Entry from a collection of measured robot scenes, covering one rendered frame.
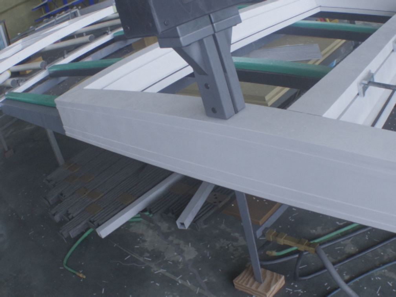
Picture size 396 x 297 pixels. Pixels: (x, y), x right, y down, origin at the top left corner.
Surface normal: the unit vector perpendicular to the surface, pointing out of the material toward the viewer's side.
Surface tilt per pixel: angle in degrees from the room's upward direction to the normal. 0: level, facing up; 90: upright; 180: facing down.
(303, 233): 0
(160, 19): 90
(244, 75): 90
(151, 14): 90
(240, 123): 0
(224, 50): 90
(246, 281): 0
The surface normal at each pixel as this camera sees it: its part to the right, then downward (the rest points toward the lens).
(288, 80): -0.68, 0.50
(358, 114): 0.69, 0.17
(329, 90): -0.26, -0.85
